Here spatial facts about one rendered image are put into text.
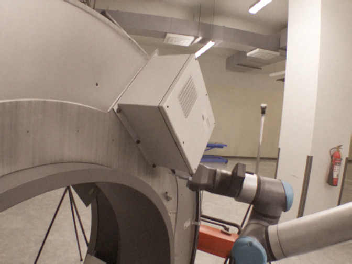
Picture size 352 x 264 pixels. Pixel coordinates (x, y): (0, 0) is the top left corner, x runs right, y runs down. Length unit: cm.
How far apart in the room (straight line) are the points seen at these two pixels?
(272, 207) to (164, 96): 45
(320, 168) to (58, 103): 328
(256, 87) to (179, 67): 1021
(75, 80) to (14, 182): 20
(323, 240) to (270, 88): 1058
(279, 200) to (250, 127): 988
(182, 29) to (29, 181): 534
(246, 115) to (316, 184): 735
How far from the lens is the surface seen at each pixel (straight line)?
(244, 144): 1052
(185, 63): 55
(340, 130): 361
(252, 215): 77
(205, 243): 156
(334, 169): 348
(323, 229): 61
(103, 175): 46
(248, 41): 605
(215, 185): 68
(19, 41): 41
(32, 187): 37
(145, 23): 551
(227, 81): 1015
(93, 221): 120
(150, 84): 53
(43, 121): 42
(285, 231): 62
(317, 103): 330
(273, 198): 72
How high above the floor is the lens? 167
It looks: 4 degrees down
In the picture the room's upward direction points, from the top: 5 degrees clockwise
